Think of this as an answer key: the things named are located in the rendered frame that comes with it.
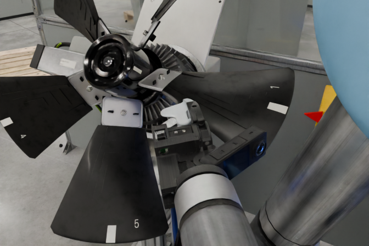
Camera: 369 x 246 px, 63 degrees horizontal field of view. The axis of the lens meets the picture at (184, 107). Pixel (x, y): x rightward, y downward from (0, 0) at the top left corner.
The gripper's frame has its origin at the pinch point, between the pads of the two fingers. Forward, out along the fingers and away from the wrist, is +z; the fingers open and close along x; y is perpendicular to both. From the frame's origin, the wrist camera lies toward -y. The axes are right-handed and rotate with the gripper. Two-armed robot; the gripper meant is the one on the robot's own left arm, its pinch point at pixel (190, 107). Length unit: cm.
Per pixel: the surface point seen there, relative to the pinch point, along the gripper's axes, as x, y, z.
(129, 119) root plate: 6.3, 12.1, 9.9
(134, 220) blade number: 20.7, 14.5, -4.7
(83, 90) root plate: 1.9, 21.8, 18.8
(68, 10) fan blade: -12.0, 23.9, 39.0
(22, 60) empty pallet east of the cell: 85, 146, 299
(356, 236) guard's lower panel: 109, -76, 31
